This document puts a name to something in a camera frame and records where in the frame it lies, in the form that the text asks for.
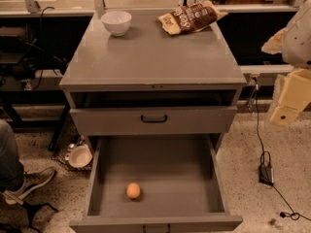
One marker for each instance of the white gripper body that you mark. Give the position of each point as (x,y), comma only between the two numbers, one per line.
(298,44)

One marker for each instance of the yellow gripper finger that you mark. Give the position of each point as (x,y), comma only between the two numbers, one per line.
(283,116)

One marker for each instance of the orange fruit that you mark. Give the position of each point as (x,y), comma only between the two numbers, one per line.
(133,190)

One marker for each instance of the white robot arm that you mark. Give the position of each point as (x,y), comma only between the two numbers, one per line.
(293,42)

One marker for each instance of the open middle drawer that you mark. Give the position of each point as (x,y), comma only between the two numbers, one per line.
(181,189)

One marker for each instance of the grey drawer cabinet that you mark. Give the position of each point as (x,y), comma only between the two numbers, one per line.
(147,68)

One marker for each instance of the grey top drawer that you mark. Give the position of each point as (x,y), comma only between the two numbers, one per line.
(126,121)

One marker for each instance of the black power adapter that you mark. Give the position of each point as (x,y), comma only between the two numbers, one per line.
(266,174)

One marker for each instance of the brown chip bag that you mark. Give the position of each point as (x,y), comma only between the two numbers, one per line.
(191,18)

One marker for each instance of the white ceramic bowl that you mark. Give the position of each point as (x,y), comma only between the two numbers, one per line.
(117,22)

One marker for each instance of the white bowl on floor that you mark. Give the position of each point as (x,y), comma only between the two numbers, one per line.
(79,157)

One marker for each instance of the black chair base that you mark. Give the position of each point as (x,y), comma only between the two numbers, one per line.
(32,210)

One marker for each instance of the person's leg in jeans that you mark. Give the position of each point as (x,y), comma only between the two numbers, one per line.
(11,170)

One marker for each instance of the black top drawer handle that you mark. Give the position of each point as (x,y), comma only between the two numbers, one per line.
(154,119)

